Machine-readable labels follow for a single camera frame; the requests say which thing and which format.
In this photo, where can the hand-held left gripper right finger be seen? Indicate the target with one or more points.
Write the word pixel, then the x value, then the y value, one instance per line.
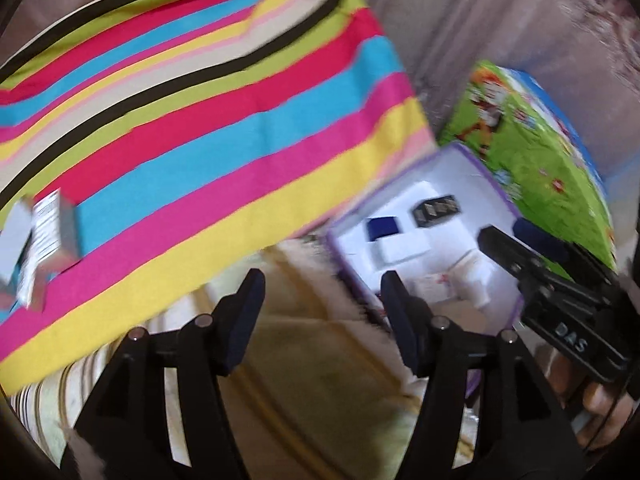
pixel 400 315

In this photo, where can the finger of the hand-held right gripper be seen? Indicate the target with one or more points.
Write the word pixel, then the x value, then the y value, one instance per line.
pixel 507 252
pixel 542 240

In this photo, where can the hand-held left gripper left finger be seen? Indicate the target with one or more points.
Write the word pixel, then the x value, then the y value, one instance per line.
pixel 246 315

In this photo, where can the large white cardboard box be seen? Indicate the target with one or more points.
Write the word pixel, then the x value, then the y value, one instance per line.
pixel 402 251

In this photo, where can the black printed box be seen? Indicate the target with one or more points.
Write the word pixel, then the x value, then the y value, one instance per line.
pixel 436 211

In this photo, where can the dark blue small box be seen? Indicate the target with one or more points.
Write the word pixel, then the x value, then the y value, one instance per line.
pixel 382 228

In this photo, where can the purple-edged white storage box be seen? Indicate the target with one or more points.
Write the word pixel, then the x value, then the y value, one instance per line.
pixel 450 175

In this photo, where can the person's right hand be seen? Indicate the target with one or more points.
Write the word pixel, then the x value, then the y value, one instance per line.
pixel 600 401

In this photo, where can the tall white cardboard box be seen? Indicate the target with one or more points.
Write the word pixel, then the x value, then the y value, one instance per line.
pixel 470 272

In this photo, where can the white box with red print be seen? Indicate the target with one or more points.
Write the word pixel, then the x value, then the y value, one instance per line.
pixel 432 286

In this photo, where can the beige striped cushion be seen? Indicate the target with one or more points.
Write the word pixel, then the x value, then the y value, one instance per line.
pixel 310 360

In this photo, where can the green printed box lid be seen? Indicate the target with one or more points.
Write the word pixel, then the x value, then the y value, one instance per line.
pixel 540 160

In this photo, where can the colourful striped cloth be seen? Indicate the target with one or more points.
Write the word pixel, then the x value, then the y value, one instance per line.
pixel 200 110

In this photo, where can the white box with text label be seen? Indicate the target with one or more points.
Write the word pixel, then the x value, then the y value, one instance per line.
pixel 42 230

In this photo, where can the floral curtain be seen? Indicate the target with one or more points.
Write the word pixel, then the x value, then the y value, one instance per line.
pixel 575 0

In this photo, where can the pinkish grey sofa cover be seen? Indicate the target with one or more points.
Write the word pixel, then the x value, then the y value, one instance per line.
pixel 425 10

